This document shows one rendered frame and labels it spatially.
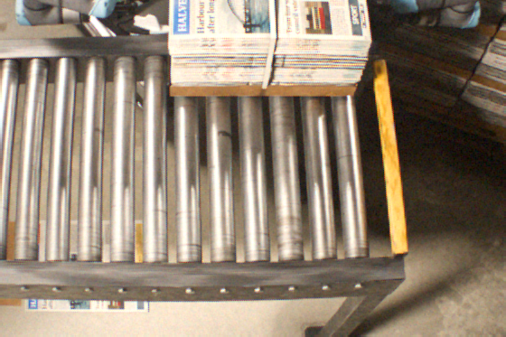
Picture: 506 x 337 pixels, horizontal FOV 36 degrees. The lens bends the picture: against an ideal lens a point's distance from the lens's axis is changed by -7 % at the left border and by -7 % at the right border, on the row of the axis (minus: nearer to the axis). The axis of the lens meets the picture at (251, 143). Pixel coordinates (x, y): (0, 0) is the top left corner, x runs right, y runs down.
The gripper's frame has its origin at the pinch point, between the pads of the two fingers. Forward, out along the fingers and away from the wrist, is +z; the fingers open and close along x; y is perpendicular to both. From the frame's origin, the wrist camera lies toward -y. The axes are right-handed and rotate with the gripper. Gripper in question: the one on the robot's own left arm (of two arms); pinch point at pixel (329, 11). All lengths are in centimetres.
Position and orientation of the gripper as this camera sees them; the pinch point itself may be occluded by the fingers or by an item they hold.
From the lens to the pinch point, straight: 183.8
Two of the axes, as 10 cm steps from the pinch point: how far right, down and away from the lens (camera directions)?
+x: 0.4, 9.1, -4.2
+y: 0.8, -4.2, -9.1
